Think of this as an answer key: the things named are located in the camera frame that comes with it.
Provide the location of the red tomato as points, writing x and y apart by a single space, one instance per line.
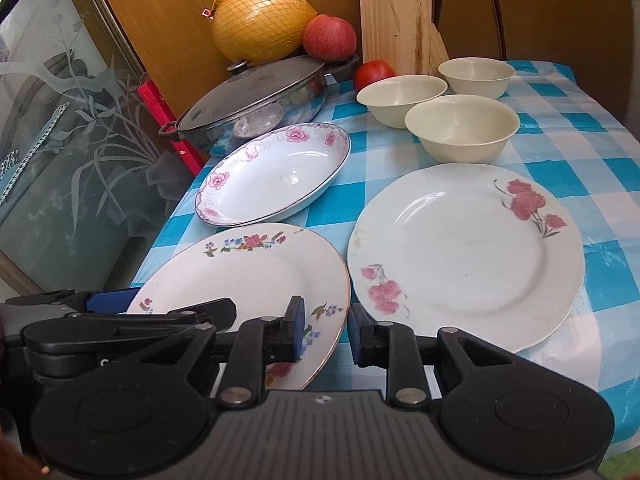
370 72

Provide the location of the cream bowl front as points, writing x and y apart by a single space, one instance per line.
463 128

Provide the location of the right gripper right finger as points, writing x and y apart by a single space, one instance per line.
403 354

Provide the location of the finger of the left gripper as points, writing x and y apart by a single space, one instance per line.
220 312
111 301

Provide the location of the wooden cabinet panels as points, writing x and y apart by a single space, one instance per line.
173 43

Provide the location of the cream bowl back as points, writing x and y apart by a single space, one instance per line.
477 76

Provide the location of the yellow pomelo in net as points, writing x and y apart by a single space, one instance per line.
258 31

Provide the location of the wooden knife block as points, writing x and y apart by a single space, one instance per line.
403 34

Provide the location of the red apple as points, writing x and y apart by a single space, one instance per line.
328 38

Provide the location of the white plate red flowers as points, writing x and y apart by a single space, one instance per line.
471 246

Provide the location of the blue white checkered tablecloth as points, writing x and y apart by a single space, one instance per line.
578 151

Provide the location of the red box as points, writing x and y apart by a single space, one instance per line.
165 118

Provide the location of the steel pan with lid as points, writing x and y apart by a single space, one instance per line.
256 100

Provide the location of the cream bowl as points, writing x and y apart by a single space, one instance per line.
463 128
390 99
477 76

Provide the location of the deep plate pink flowers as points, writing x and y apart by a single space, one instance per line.
274 176

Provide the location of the etched glass door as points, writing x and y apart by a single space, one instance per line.
86 180

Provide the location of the white plate colourful flowers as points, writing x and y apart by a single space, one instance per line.
260 268

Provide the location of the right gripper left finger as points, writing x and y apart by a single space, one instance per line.
258 343

